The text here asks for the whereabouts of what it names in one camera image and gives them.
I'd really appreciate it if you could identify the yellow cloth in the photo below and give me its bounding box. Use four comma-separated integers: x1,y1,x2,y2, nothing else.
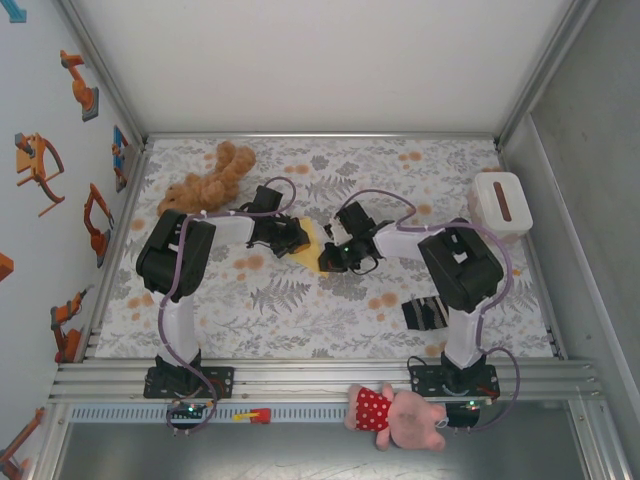
289,217,331,279

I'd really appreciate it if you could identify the floral fern print tablecloth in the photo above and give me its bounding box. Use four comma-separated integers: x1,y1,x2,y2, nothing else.
94,137,556,359

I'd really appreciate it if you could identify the brown teddy bear plush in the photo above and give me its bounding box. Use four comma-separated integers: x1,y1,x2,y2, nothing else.
156,140,257,217

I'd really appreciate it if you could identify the black white striped sock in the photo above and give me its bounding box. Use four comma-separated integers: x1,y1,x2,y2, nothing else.
401,295,451,331

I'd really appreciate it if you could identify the white tissue box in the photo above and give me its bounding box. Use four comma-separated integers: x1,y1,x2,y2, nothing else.
469,172,534,244

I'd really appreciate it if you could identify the red and yellow tag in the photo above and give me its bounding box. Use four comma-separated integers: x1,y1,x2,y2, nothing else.
233,408,272,425

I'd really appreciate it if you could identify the pink pig plush red dress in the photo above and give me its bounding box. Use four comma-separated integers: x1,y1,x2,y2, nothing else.
343,382,448,454

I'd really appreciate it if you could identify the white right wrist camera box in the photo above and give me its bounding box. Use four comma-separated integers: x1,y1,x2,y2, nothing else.
323,213,351,247

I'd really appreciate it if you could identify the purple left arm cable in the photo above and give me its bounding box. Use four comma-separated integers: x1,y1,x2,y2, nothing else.
157,176,298,437

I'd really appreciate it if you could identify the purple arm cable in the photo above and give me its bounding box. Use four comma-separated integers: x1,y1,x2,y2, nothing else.
157,176,298,437
337,189,524,434

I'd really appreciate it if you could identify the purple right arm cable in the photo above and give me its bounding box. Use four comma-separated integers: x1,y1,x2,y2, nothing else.
337,189,524,434

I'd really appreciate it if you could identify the thin aluminium frame bar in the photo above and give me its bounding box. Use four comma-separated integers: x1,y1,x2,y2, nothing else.
142,131,501,144

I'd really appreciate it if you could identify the wide aluminium extrusion rail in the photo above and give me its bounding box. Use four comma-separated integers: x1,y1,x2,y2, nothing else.
47,357,601,401

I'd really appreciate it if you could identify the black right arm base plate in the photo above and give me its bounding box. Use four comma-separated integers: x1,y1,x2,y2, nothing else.
408,363,501,401

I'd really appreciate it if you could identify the grey slotted cable duct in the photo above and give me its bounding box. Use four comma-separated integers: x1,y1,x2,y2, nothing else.
67,405,351,422

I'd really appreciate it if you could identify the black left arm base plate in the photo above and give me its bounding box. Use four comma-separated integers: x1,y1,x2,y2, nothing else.
143,366,236,400

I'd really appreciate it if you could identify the blue and orange wall sticker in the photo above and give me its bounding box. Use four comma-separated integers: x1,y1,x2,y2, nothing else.
112,124,132,194

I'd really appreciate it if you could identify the aluminium frame post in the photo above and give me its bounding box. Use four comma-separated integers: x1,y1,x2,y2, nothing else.
492,0,599,146
59,0,149,151

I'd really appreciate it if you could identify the orange claw gripper wall sticker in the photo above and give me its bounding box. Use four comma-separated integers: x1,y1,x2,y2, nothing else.
13,132,66,217

